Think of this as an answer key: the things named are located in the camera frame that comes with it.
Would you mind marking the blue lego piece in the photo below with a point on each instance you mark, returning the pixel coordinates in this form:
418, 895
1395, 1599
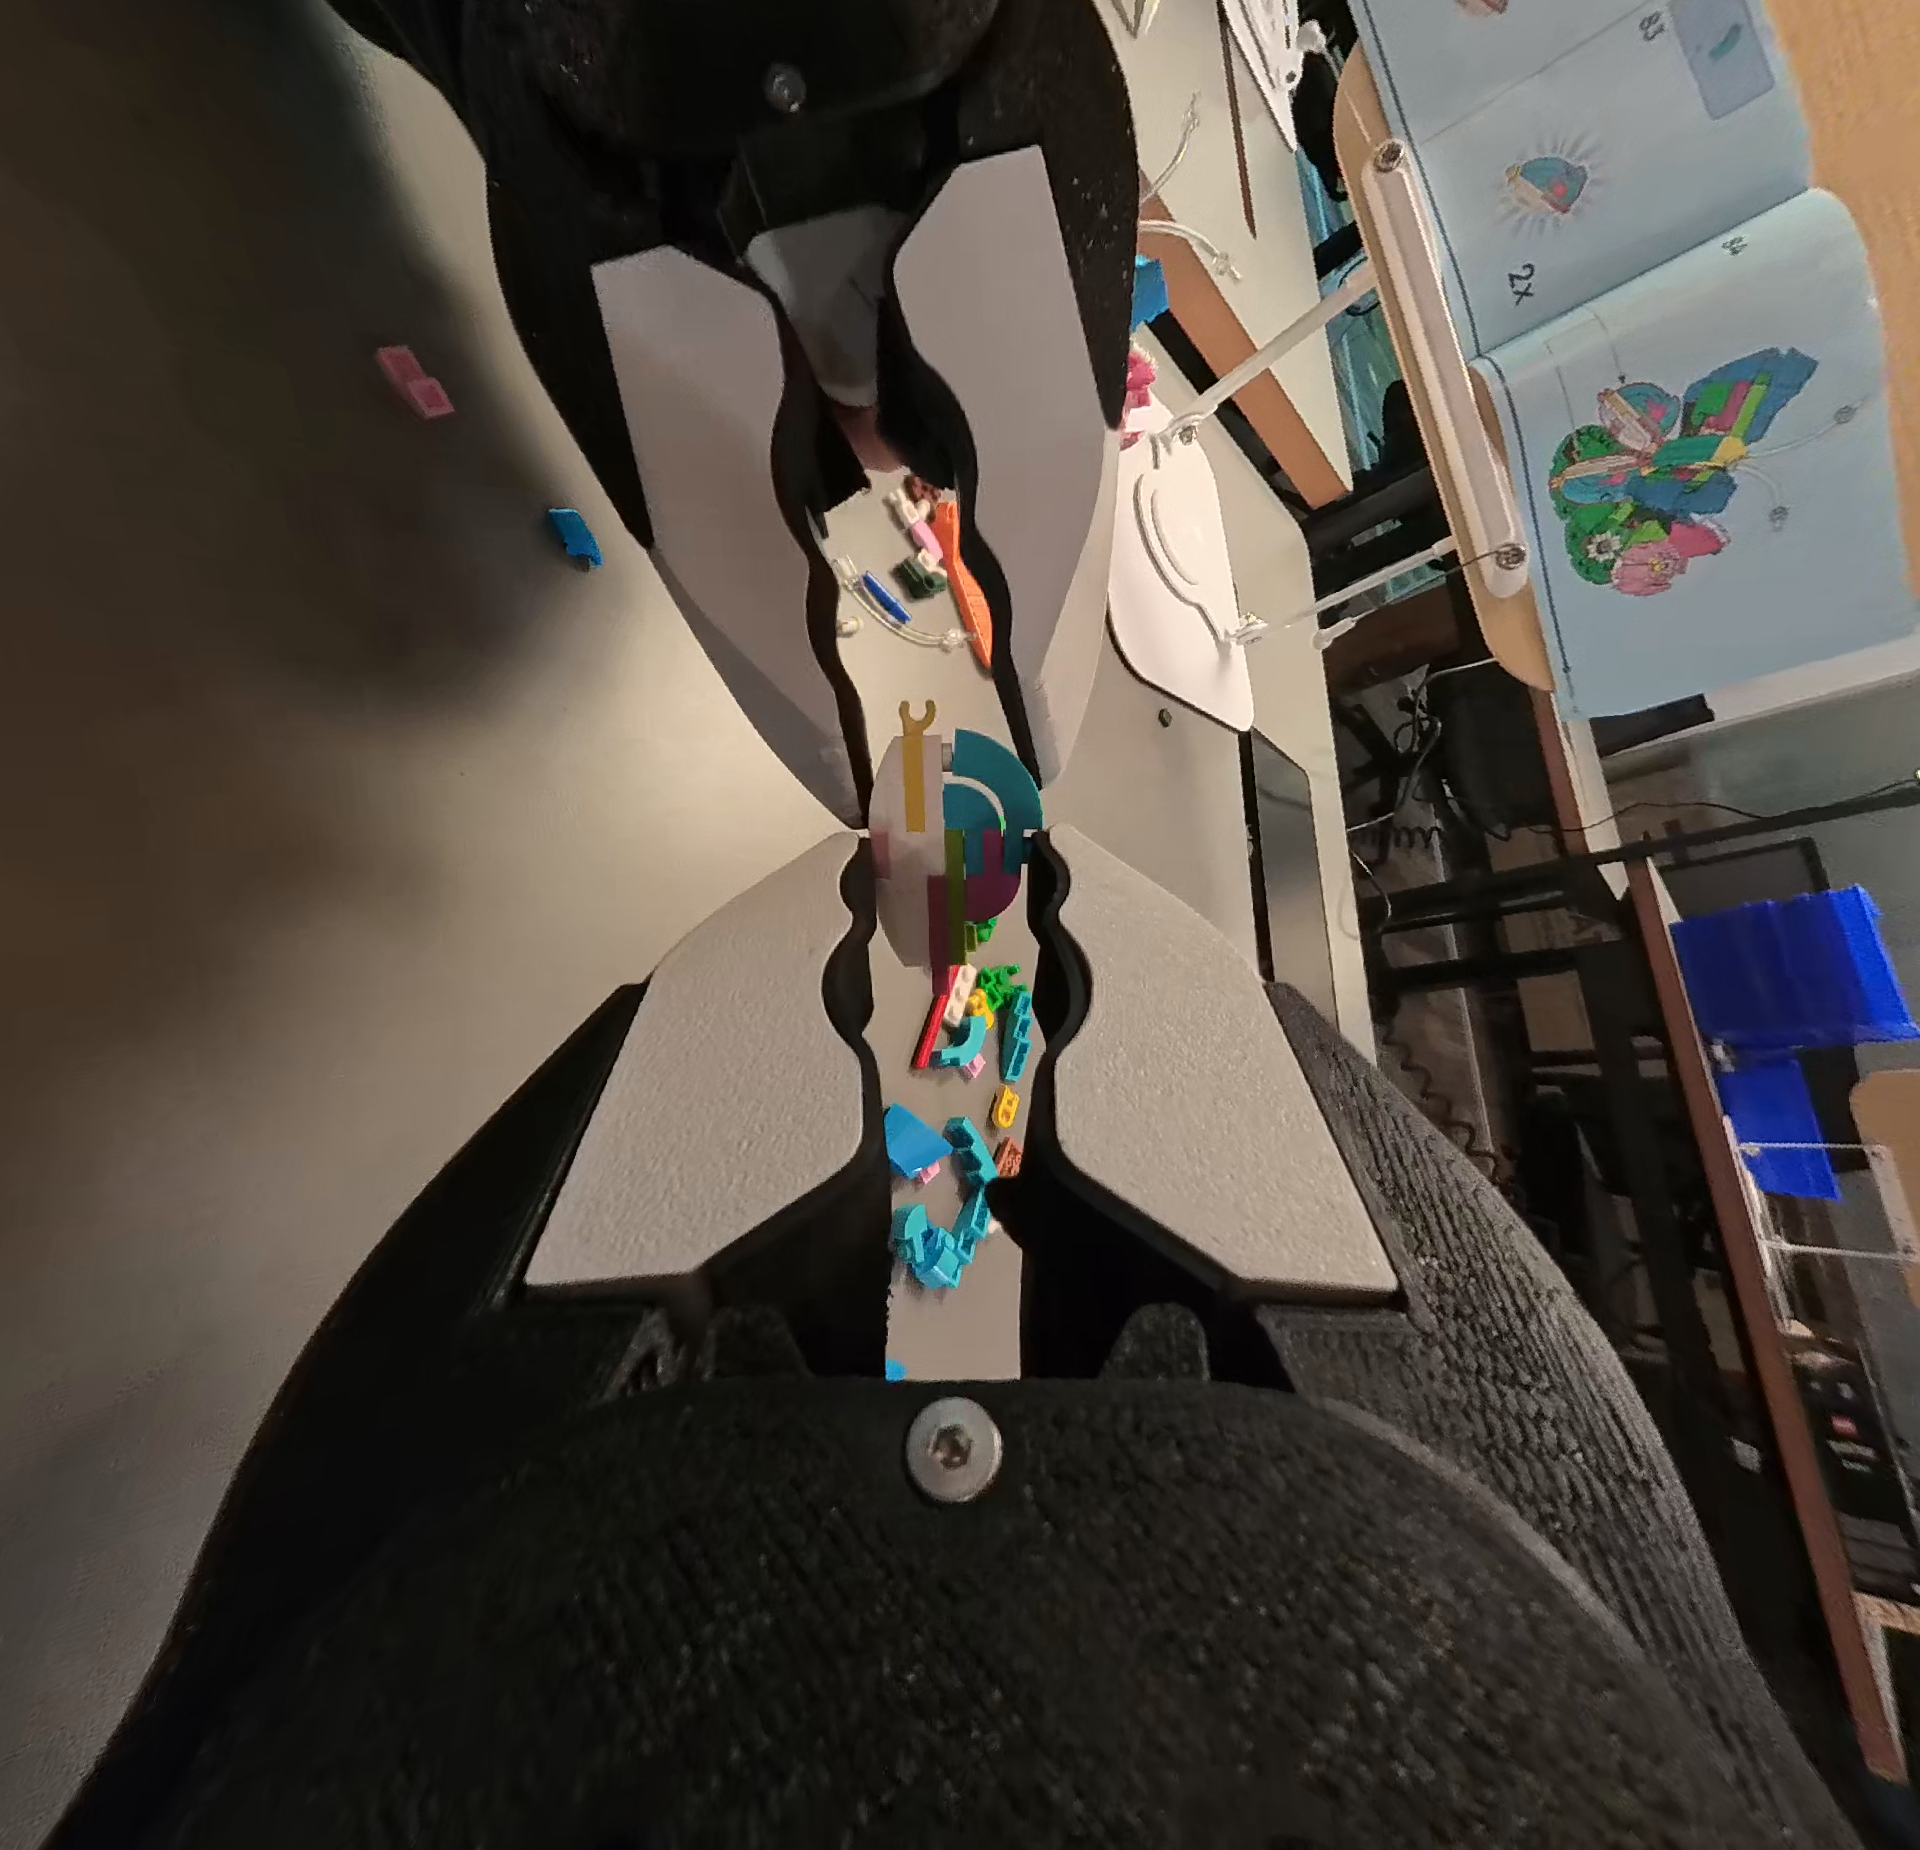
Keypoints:
574, 537

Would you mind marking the orange curved lego piece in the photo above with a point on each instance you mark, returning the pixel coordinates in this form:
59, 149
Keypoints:
967, 592

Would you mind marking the open lego instruction booklet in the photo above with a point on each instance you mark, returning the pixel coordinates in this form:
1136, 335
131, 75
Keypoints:
1681, 427

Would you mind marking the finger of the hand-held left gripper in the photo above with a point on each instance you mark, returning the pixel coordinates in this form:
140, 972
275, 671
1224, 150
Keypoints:
1035, 427
705, 454

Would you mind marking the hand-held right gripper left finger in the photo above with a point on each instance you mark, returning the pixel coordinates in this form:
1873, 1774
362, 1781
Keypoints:
735, 1099

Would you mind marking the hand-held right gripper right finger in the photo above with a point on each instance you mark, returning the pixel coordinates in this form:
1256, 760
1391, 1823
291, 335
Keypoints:
1201, 1115

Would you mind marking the pile of loose lego pieces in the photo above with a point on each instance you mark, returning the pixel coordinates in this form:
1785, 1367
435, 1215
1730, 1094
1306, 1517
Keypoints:
938, 1237

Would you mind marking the blue plastic bin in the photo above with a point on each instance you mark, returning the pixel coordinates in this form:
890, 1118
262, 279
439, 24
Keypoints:
1785, 966
1778, 1130

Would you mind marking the white plastic stand base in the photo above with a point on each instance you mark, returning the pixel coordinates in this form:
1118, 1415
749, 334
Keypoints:
1185, 592

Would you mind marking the multicoloured lego wing assembly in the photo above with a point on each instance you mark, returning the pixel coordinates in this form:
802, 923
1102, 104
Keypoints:
988, 832

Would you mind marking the pink lego plate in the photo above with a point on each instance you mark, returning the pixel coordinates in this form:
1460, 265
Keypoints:
417, 379

